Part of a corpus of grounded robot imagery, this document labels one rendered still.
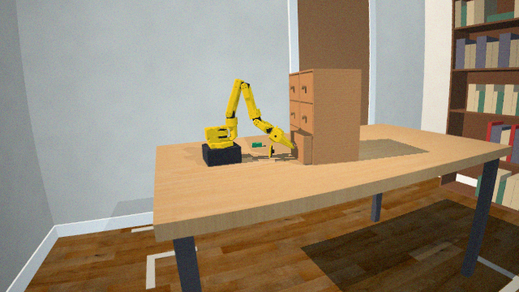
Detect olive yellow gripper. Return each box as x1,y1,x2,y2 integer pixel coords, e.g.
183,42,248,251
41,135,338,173
268,126,294,157

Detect brown wooden chest of drawers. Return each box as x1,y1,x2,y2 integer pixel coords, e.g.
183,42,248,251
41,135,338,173
289,69,362,165

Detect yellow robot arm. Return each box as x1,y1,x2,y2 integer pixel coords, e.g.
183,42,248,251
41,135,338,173
207,79,274,149

